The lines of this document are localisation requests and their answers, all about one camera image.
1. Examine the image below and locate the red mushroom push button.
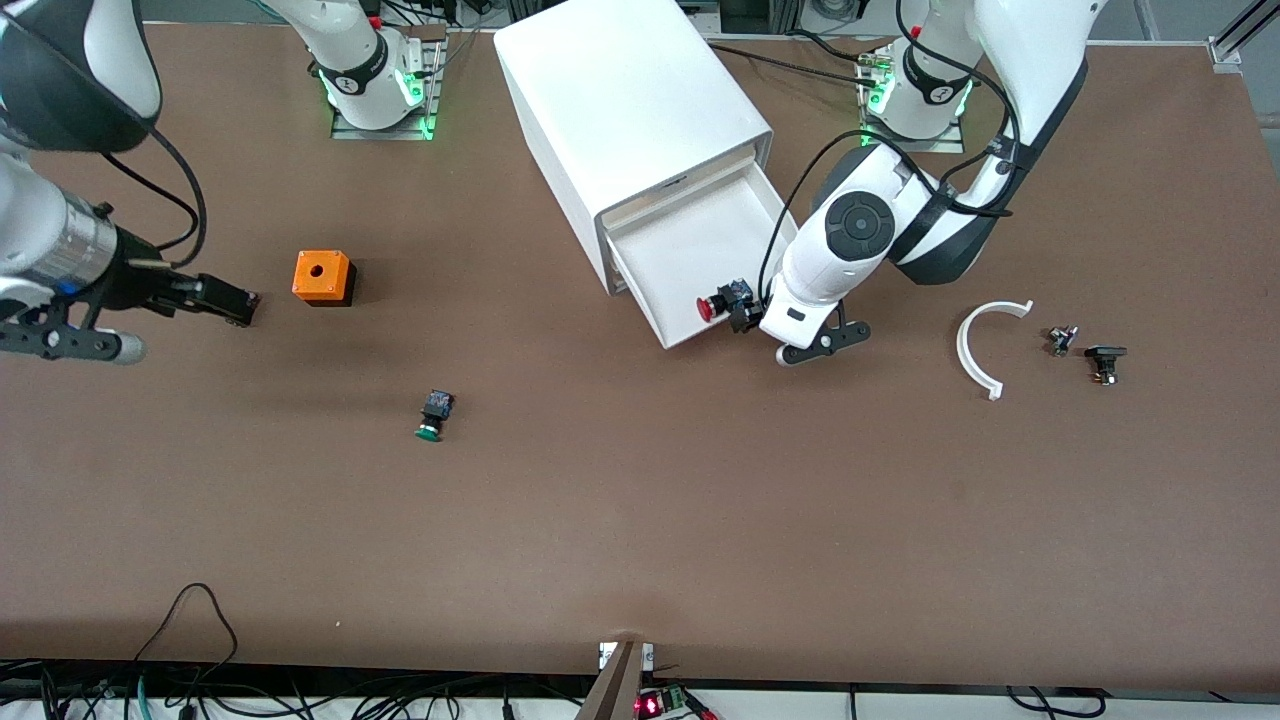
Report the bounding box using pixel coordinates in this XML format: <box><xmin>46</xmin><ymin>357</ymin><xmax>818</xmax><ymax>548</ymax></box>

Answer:
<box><xmin>697</xmin><ymin>277</ymin><xmax>754</xmax><ymax>324</ymax></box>

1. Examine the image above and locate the white pull-out drawer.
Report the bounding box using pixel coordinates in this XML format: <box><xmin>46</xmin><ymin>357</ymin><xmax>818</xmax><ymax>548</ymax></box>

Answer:
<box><xmin>604</xmin><ymin>160</ymin><xmax>803</xmax><ymax>351</ymax></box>

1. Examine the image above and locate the green mushroom push button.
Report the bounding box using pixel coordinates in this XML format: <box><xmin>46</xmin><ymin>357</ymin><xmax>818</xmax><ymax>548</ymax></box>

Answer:
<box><xmin>413</xmin><ymin>389</ymin><xmax>457</xmax><ymax>444</ymax></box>

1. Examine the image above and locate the white drawer cabinet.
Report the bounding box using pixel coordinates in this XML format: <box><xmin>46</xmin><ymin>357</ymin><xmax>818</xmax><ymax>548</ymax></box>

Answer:
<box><xmin>493</xmin><ymin>0</ymin><xmax>777</xmax><ymax>297</ymax></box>

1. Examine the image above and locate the red LED electronics module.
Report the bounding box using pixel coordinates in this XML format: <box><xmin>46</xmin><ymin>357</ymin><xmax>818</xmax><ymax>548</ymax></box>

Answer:
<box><xmin>633</xmin><ymin>684</ymin><xmax>693</xmax><ymax>720</ymax></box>

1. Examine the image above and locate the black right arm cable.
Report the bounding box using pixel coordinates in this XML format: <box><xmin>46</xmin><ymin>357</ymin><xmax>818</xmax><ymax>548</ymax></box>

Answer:
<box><xmin>98</xmin><ymin>122</ymin><xmax>209</xmax><ymax>273</ymax></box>

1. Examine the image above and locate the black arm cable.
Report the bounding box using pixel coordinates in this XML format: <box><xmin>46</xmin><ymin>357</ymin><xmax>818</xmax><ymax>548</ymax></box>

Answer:
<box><xmin>98</xmin><ymin>122</ymin><xmax>209</xmax><ymax>273</ymax></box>
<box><xmin>757</xmin><ymin>0</ymin><xmax>1024</xmax><ymax>307</ymax></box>

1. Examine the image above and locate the orange button enclosure box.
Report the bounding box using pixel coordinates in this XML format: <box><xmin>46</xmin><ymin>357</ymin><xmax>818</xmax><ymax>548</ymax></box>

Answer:
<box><xmin>291</xmin><ymin>249</ymin><xmax>359</xmax><ymax>309</ymax></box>

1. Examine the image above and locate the white semicircular plastic bracket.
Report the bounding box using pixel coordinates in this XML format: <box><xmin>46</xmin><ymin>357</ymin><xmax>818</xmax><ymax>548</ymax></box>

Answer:
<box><xmin>956</xmin><ymin>299</ymin><xmax>1035</xmax><ymax>401</ymax></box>

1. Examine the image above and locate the black cable behind cabinet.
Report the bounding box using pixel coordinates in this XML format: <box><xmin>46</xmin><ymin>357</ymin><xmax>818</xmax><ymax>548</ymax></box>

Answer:
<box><xmin>708</xmin><ymin>42</ymin><xmax>869</xmax><ymax>75</ymax></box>

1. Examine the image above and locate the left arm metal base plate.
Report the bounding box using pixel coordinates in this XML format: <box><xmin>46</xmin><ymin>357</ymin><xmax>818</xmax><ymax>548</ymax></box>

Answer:
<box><xmin>856</xmin><ymin>48</ymin><xmax>968</xmax><ymax>155</ymax></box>

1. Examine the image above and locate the black looped table-edge cable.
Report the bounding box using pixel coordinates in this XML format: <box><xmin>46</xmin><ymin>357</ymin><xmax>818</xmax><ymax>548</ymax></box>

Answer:
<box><xmin>130</xmin><ymin>582</ymin><xmax>241</xmax><ymax>663</ymax></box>

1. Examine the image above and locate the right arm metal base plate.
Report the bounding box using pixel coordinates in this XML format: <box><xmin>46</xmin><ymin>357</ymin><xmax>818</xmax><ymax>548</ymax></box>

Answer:
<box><xmin>330</xmin><ymin>22</ymin><xmax>448</xmax><ymax>142</ymax></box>

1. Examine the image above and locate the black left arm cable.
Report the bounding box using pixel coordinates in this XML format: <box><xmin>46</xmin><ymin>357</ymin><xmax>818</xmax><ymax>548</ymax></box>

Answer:
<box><xmin>757</xmin><ymin>0</ymin><xmax>1024</xmax><ymax>307</ymax></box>

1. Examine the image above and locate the black flat-head switch component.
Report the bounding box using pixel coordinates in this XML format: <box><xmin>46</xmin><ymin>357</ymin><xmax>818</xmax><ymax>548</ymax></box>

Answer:
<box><xmin>1084</xmin><ymin>344</ymin><xmax>1129</xmax><ymax>388</ymax></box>

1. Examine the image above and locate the brown camera support post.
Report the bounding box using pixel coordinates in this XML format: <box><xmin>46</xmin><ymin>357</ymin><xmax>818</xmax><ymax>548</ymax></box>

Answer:
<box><xmin>574</xmin><ymin>640</ymin><xmax>657</xmax><ymax>720</ymax></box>

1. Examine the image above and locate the black floor cable bundle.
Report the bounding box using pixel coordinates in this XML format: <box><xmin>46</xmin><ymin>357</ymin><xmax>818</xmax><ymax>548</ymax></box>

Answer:
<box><xmin>0</xmin><ymin>655</ymin><xmax>601</xmax><ymax>720</ymax></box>

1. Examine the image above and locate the aluminium frame profile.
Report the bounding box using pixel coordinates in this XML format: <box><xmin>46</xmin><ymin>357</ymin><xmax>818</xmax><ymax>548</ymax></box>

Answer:
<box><xmin>1206</xmin><ymin>0</ymin><xmax>1280</xmax><ymax>71</ymax></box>

